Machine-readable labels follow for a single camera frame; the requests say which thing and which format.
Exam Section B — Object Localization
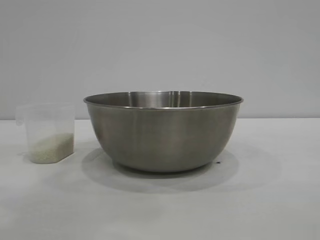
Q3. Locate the clear plastic measuring cup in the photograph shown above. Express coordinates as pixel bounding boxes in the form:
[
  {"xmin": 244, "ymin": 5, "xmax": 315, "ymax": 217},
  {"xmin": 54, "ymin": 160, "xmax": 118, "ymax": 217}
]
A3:
[{"xmin": 15, "ymin": 102, "xmax": 76, "ymax": 165}]

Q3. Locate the stainless steel mixing bowl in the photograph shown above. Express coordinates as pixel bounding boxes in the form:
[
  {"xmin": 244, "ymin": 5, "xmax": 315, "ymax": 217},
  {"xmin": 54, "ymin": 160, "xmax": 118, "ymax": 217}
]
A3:
[{"xmin": 83, "ymin": 90, "xmax": 245, "ymax": 174}]

